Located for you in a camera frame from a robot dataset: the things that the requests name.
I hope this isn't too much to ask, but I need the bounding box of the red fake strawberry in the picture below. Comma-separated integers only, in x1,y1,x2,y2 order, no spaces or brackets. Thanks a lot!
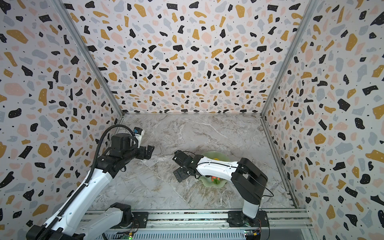
211,176,221,185

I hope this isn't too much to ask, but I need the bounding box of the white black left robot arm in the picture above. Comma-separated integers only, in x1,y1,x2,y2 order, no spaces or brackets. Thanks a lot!
26,128,155,240

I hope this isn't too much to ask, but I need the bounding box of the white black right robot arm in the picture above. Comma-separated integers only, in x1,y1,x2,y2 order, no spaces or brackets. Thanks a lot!
173,150,268,227

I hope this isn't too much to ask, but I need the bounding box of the light green wavy fruit bowl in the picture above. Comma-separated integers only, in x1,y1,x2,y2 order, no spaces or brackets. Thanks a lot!
199,151,231,188

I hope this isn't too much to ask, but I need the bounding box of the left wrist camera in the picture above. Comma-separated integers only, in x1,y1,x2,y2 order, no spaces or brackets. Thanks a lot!
133,127,145,142

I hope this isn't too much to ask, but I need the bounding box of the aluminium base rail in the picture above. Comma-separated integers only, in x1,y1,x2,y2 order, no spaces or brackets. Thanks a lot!
94,209,317,240

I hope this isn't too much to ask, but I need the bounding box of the aluminium corner post left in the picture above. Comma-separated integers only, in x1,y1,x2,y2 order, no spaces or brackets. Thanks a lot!
51,1,124,119

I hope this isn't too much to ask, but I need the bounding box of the aluminium corner post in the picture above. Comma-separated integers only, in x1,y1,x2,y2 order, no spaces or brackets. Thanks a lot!
51,1,124,119
261,0,319,119

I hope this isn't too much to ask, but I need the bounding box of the aluminium corner post right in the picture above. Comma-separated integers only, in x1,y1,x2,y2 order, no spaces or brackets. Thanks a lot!
261,0,319,119

